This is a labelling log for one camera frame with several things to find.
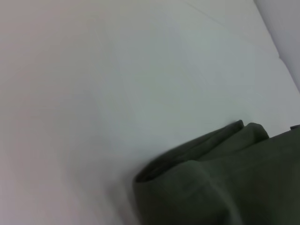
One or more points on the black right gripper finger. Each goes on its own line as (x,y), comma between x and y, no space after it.
(295,127)

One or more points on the dark green FREE t-shirt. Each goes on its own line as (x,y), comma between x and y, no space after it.
(222,182)

